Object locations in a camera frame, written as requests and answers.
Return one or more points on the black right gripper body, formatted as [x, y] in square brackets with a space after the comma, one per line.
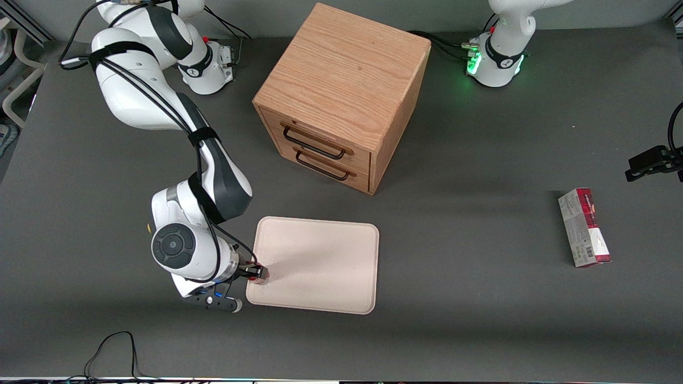
[246, 272]

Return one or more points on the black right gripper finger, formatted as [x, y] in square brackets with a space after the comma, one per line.
[257, 268]

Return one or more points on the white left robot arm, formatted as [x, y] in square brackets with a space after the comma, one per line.
[501, 58]

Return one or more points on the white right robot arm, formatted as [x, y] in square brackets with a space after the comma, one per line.
[128, 109]

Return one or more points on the beige rectangular tray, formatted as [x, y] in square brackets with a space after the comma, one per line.
[320, 264]

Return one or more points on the wooden drawer front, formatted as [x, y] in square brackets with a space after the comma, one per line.
[360, 181]
[358, 160]

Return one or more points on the wooden drawer cabinet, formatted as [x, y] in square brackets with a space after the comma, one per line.
[341, 69]

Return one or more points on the grey white sneaker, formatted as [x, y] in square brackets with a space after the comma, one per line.
[6, 137]

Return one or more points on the red grey cardboard box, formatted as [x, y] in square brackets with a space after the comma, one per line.
[584, 226]

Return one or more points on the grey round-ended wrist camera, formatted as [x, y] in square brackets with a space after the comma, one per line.
[213, 301]

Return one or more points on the white tubular frame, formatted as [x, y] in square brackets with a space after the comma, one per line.
[20, 45]

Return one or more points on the black clamp mount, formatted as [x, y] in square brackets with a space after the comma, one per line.
[648, 160]

